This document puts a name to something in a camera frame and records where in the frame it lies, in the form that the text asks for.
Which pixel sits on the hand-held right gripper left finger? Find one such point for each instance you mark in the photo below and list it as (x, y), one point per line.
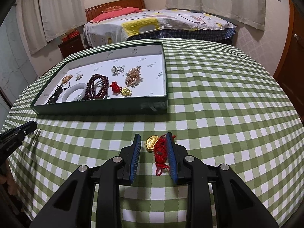
(135, 161)

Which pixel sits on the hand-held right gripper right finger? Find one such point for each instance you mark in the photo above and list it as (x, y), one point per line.
(171, 161)

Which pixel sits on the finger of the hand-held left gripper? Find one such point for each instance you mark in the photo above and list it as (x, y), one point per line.
(21, 126)
(27, 134)

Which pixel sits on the red knot gold pendant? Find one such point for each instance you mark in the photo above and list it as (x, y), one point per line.
(160, 152)
(116, 87)

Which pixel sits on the gold pearl brooch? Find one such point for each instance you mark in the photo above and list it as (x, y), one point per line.
(67, 78)

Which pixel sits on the green jewelry tray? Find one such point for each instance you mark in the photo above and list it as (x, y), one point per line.
(95, 108)

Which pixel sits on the pearl flower brooch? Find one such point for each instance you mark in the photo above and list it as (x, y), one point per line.
(114, 70)
(78, 76)

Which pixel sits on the white jade bangle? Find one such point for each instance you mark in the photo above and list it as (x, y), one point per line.
(66, 95)

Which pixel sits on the frosted glass panel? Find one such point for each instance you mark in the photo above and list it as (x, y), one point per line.
(14, 57)

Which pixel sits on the green checkered tablecloth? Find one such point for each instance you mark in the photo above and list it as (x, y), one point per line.
(213, 99)

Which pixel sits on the dark wooden nightstand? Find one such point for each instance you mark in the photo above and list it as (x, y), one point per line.
(71, 46)

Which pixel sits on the red gift boxes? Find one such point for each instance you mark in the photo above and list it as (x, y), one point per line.
(70, 35)

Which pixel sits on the white curtain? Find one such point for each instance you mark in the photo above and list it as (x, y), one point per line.
(59, 9)
(225, 0)

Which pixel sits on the wooden headboard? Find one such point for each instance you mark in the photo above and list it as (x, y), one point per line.
(95, 10)

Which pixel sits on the bed with patterned bedspread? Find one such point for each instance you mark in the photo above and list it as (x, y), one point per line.
(166, 23)

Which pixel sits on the red pillow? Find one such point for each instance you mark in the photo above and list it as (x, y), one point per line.
(114, 14)

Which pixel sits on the orange pillow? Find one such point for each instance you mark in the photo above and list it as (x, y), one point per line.
(111, 9)

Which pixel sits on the wooden door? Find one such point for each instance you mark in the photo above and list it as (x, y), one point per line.
(292, 71)

